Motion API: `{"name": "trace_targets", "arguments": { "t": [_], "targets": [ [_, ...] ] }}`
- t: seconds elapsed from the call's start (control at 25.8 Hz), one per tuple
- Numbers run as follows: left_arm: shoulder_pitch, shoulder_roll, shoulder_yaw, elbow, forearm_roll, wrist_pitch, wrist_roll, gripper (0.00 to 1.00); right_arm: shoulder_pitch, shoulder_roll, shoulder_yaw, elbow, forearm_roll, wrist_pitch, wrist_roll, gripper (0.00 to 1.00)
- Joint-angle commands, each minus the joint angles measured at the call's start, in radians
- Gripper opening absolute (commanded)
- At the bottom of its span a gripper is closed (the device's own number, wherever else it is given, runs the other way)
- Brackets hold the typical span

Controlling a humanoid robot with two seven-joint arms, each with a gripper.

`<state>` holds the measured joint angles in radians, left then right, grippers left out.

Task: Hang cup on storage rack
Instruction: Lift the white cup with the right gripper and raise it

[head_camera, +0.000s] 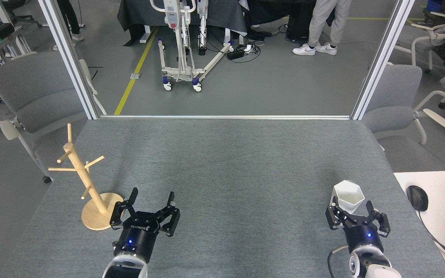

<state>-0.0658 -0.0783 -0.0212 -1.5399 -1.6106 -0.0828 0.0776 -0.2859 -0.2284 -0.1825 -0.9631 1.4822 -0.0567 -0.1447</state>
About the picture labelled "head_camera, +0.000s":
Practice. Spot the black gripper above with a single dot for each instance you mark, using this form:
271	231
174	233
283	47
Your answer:
363	237
137	239

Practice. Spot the white faceted cup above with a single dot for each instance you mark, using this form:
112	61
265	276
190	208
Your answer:
348	193

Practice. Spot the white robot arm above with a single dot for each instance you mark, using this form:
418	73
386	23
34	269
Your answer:
124	270
369	266

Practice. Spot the wooden cup rack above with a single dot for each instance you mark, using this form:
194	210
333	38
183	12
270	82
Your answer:
95	218

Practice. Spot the black computer mouse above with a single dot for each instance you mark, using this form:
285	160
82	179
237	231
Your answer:
417	197

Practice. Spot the grey padded chair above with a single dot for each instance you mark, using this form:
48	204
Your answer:
392	96
33	88

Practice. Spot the metal floor plate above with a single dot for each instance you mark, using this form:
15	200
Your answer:
135	76

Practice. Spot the black power strip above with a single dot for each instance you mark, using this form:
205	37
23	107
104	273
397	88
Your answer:
235	54

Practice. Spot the person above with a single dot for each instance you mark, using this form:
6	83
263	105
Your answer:
70	17
323	19

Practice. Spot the black box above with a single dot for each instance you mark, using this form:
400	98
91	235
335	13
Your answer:
299	23

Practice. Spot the white stand on wheels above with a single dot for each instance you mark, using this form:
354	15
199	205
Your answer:
172	15

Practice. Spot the white mesh office chair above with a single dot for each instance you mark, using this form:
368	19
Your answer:
444	27

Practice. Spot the dark table cloth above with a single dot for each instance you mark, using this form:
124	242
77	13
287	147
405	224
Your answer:
222	13

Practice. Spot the equipment cart with green light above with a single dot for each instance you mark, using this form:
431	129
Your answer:
0	34

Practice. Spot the silver table edge rail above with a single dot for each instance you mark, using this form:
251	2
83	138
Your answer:
226	117

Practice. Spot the silver frame post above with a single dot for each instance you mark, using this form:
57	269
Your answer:
381	58
68	58

